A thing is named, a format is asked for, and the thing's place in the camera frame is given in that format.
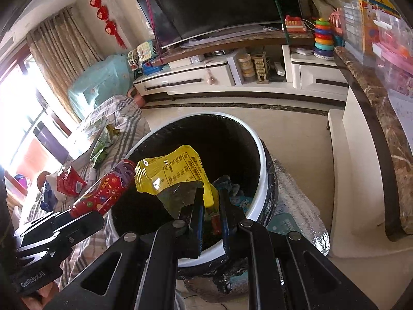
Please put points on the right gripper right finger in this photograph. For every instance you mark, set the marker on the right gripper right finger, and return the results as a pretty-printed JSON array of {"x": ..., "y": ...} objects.
[{"x": 285, "y": 271}]

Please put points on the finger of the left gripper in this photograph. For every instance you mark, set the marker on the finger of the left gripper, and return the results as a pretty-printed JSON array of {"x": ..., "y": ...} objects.
[
  {"x": 42, "y": 228},
  {"x": 77, "y": 230}
]

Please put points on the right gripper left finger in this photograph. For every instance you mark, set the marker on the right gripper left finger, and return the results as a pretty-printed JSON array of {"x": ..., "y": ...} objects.
[{"x": 138, "y": 272}]

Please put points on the blue plastic wrapper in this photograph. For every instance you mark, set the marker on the blue plastic wrapper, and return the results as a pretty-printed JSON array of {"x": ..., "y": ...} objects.
[{"x": 49, "y": 200}]

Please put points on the red snack bag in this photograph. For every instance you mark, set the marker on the red snack bag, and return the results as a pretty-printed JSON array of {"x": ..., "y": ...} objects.
[{"x": 69, "y": 182}]

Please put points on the red tube snack package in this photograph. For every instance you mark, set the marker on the red tube snack package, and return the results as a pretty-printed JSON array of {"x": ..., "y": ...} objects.
[{"x": 103, "y": 194}]

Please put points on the yellow snack bag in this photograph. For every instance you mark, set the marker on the yellow snack bag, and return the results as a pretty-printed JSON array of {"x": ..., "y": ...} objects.
[{"x": 174, "y": 178}]

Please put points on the black white trash bin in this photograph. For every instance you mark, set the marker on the black white trash bin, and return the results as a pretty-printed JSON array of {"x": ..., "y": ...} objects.
[{"x": 212, "y": 151}]

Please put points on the person's left hand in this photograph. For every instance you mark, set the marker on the person's left hand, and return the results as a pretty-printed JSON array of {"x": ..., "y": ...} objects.
[{"x": 41, "y": 297}]

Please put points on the brown round fruit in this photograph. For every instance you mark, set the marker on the brown round fruit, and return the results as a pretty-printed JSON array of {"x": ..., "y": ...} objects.
[{"x": 41, "y": 179}]

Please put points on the purple thermos bottle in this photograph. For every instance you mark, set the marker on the purple thermos bottle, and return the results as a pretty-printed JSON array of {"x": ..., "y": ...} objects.
[{"x": 51, "y": 137}]

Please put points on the green snack pouch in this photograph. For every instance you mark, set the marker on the green snack pouch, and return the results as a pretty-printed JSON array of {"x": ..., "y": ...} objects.
[{"x": 107, "y": 138}]

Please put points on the plaid blanket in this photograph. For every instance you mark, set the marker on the plaid blanket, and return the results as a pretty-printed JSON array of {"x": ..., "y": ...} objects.
[{"x": 124, "y": 114}]

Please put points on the teal covered furniture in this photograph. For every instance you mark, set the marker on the teal covered furniture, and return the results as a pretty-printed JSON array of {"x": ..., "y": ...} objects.
[{"x": 99, "y": 83}]

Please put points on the marble counter shelf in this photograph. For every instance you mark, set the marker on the marble counter shelf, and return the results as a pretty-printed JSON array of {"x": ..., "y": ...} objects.
[{"x": 380, "y": 156}]

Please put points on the beige curtain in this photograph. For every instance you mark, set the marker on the beige curtain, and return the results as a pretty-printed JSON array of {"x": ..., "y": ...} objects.
[{"x": 63, "y": 48}]

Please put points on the toy telephone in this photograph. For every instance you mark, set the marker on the toy telephone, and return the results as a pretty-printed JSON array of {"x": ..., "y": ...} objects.
[{"x": 147, "y": 51}]

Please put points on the white tv cabinet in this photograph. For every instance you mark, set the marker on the white tv cabinet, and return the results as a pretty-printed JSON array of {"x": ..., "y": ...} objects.
[{"x": 297, "y": 72}]

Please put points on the red heart hanging decoration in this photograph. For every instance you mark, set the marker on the red heart hanging decoration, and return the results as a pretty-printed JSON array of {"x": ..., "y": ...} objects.
[{"x": 110, "y": 25}]

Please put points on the red toy phone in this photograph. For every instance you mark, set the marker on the red toy phone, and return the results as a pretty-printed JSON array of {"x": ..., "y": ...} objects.
[{"x": 294, "y": 25}]

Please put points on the black flat television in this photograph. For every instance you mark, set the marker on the black flat television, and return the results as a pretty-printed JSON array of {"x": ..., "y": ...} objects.
[{"x": 175, "y": 21}]

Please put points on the pink plastic storage box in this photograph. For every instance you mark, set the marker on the pink plastic storage box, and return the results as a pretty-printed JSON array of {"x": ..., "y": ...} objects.
[{"x": 394, "y": 53}]

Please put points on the rainbow stacking ring toy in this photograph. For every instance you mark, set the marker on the rainbow stacking ring toy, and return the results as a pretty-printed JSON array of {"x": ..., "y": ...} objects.
[{"x": 323, "y": 40}]

